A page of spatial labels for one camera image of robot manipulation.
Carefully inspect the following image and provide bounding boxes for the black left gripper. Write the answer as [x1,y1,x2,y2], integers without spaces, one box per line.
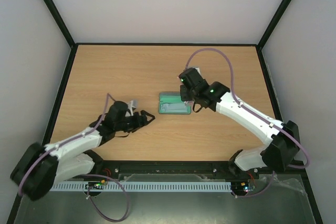
[115,110,155,133]

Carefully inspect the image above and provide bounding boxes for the grey glasses case green lining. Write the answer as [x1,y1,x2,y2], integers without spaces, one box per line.
[159,91,191,115]

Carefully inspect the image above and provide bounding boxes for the pink transparent sunglasses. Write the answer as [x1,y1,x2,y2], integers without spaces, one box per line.
[184,101,194,106]

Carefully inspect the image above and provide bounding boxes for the light blue cleaning cloth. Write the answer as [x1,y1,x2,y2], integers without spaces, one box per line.
[160,103,190,114]

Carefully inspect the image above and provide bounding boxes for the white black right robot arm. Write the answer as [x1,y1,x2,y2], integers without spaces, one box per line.
[179,68,299,178]

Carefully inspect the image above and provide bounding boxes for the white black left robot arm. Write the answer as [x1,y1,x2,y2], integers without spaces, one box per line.
[10,101,155,201]

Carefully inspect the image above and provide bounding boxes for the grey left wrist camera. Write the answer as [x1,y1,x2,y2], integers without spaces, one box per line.
[128,100,138,110]

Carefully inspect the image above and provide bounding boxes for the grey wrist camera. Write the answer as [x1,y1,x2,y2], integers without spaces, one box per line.
[193,67,201,75]
[128,100,138,110]

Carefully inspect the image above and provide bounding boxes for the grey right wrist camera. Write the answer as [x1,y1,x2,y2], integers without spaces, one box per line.
[193,67,201,75]

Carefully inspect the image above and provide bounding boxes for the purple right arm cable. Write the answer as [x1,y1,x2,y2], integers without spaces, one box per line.
[185,48,312,199]

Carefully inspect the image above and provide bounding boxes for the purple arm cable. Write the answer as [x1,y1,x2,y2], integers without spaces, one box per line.
[17,92,129,222]
[185,48,312,199]

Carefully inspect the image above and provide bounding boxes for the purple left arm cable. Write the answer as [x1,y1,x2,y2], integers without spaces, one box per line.
[17,92,129,222]

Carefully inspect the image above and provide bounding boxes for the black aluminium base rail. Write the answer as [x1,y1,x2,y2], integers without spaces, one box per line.
[101,160,308,182]

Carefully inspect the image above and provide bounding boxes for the light blue slotted cable duct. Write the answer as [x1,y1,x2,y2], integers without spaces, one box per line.
[51,181,232,193]

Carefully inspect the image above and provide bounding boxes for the black enclosure frame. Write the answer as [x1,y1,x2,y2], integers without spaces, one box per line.
[5,0,323,224]

